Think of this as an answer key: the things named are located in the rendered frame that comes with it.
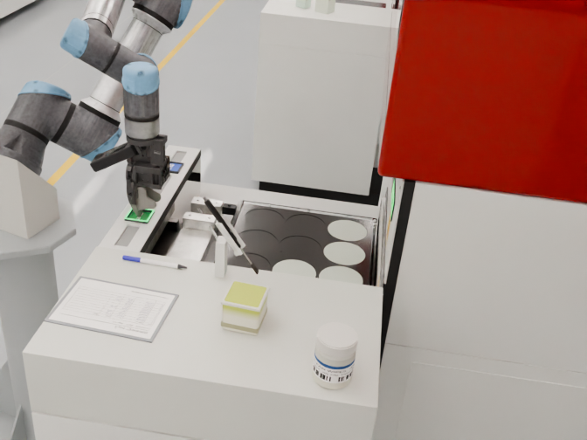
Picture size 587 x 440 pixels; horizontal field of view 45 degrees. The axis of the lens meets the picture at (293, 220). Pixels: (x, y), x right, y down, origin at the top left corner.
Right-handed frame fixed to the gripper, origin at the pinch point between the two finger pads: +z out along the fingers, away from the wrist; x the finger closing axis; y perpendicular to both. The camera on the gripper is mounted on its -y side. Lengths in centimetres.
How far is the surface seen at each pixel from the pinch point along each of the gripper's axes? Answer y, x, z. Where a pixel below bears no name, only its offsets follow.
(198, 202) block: 10.2, 18.8, 6.5
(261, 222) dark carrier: 27.6, 15.1, 7.4
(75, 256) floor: -69, 111, 97
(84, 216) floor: -78, 145, 97
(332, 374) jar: 50, -48, -3
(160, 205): 3.8, 6.2, 1.3
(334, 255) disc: 47.1, 4.4, 7.4
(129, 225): -0.3, -4.0, 1.7
